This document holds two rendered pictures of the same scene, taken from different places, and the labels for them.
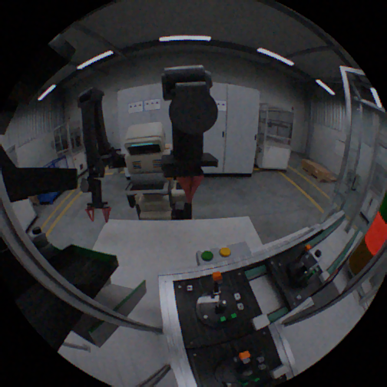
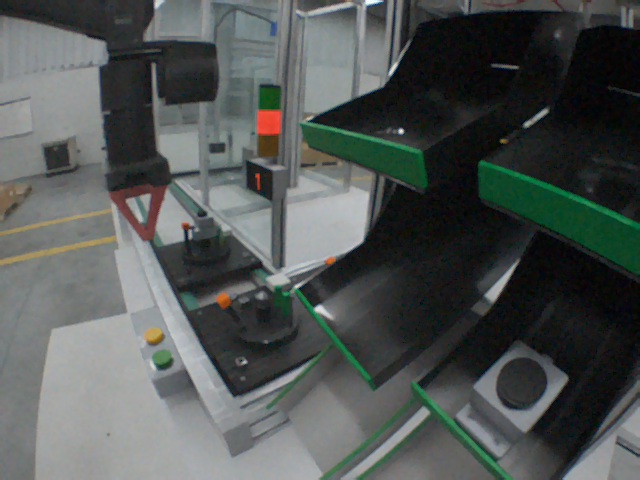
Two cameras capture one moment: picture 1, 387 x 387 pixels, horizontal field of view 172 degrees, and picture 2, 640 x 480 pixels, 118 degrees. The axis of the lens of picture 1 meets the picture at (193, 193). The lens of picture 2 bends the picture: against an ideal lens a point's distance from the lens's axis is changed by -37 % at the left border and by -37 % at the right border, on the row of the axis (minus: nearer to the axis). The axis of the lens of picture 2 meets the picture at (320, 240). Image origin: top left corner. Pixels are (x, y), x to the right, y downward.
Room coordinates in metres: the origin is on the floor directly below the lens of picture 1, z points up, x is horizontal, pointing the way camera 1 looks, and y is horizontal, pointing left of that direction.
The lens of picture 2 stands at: (0.22, 0.36, 1.39)
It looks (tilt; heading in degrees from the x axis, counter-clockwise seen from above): 26 degrees down; 240
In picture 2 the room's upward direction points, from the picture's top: 4 degrees clockwise
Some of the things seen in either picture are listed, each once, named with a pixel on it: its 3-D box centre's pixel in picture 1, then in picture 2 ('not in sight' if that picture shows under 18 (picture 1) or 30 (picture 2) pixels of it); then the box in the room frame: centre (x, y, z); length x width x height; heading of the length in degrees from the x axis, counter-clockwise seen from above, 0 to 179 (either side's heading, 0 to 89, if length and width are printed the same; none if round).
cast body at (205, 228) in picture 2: (315, 260); (206, 223); (0.13, -0.41, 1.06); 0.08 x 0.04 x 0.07; 11
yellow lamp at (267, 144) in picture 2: (362, 255); (268, 144); (0.00, -0.28, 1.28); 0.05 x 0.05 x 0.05
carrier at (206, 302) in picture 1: (222, 305); (263, 307); (0.08, -0.07, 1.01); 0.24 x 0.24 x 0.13; 11
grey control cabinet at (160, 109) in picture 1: (167, 130); not in sight; (3.27, 0.58, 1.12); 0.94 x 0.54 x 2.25; 93
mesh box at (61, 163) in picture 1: (51, 180); not in sight; (2.33, 4.31, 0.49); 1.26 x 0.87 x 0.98; 5
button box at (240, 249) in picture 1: (223, 256); (157, 347); (0.31, -0.12, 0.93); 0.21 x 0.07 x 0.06; 101
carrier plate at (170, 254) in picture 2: (299, 272); (206, 256); (0.14, -0.41, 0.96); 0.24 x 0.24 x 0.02; 11
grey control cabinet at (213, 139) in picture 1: (206, 129); not in sight; (3.32, -0.29, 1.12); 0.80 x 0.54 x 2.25; 93
